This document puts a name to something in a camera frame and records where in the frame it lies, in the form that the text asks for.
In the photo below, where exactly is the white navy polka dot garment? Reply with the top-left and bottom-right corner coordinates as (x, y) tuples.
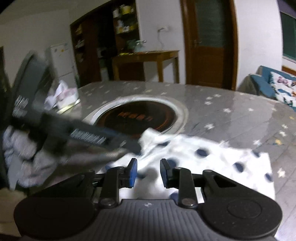
(96, 127), (277, 202)

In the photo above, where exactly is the white tissue pack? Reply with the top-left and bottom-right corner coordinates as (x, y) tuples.
(44, 80), (79, 110)

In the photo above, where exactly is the round black induction cooktop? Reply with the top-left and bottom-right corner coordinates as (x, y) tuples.
(91, 96), (188, 138)

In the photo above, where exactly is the white refrigerator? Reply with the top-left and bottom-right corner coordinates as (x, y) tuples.
(50, 43), (77, 88)

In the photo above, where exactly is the grey star patterned tablecloth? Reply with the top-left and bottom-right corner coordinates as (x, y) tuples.
(66, 81), (295, 240)

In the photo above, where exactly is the dark wooden shelf cabinet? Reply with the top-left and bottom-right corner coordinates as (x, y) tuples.
(70, 1), (140, 87)

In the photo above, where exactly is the glass jar on side table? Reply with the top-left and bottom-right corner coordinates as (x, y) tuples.
(127, 39), (146, 53)

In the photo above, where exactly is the brown wooden side table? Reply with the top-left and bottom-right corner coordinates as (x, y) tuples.
(112, 49), (181, 84)

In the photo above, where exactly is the blue sectional sofa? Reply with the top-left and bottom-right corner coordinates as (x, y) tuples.
(238, 66), (295, 110)

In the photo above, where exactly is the butterfly print pillow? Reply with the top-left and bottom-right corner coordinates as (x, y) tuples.
(269, 72), (295, 108)

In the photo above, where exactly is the brown wooden door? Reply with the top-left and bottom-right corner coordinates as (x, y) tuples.
(180, 0), (238, 90)

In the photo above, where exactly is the dark green window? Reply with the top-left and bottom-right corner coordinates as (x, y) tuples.
(278, 1), (295, 60)

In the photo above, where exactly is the white wall socket with cable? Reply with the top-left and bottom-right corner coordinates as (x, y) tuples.
(157, 26), (170, 51)

